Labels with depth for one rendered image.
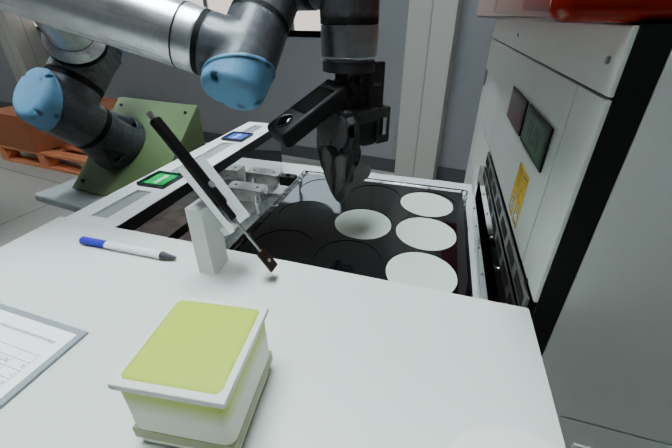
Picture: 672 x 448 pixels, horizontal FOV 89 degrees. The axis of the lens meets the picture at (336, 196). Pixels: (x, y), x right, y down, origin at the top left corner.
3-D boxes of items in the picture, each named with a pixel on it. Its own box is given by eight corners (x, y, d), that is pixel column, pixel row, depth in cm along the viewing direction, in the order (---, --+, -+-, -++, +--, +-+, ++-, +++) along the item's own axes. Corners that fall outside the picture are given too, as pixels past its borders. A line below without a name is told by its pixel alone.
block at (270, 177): (284, 181, 81) (283, 169, 79) (277, 187, 78) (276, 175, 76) (253, 177, 83) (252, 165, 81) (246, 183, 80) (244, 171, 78)
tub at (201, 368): (276, 364, 29) (268, 304, 26) (239, 467, 22) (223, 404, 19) (193, 351, 30) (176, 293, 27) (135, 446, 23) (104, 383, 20)
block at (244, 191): (268, 196, 74) (267, 183, 72) (261, 203, 71) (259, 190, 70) (235, 191, 76) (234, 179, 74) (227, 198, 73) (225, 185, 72)
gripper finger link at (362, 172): (374, 201, 55) (377, 146, 51) (345, 211, 52) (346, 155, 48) (361, 193, 58) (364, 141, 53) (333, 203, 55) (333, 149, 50)
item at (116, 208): (283, 170, 101) (279, 123, 95) (138, 302, 55) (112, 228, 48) (254, 166, 104) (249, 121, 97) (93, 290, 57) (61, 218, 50)
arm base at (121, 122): (89, 166, 91) (50, 149, 82) (112, 117, 95) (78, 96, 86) (131, 173, 86) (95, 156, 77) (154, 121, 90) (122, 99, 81)
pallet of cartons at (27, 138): (172, 148, 358) (161, 102, 336) (90, 181, 287) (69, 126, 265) (89, 133, 402) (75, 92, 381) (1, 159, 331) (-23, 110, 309)
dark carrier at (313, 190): (462, 195, 71) (462, 192, 71) (469, 320, 42) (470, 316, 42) (307, 175, 80) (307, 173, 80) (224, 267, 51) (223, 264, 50)
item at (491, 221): (479, 204, 78) (488, 165, 73) (505, 378, 40) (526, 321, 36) (471, 203, 78) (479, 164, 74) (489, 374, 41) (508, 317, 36)
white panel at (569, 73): (476, 159, 109) (505, 18, 91) (521, 405, 40) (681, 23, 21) (466, 158, 110) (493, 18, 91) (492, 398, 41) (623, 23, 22)
